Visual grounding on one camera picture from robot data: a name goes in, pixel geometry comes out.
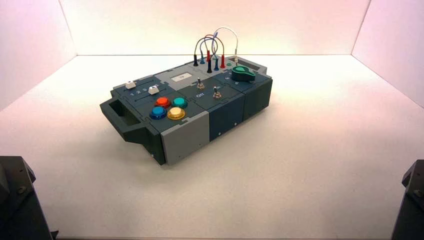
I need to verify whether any green rotary knob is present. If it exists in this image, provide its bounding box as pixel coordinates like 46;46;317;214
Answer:
230;65;257;84

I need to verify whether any dark grey control box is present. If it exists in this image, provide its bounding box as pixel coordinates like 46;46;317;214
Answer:
99;55;274;166

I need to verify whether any black banana plug cable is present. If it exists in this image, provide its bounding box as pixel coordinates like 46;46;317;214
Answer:
193;37;215;74

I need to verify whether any red banana plug cable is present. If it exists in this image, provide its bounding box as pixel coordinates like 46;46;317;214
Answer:
204;34;227;69

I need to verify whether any yellow round push button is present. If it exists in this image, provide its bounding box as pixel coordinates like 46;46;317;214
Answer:
166;106;186;121

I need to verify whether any blue round push button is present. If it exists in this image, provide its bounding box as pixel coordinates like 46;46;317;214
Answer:
149;106;168;120

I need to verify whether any blue banana plug cable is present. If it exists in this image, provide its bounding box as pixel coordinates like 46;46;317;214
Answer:
199;36;221;72

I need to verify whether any red round push button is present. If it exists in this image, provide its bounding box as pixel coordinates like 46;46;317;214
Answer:
154;96;172;109

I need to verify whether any white jack cable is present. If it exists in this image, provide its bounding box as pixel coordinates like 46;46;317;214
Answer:
212;27;240;65

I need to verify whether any white display label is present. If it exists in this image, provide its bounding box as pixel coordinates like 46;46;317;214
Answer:
171;72;193;83

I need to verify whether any green round push button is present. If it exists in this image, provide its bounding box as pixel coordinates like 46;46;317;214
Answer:
171;96;189;109

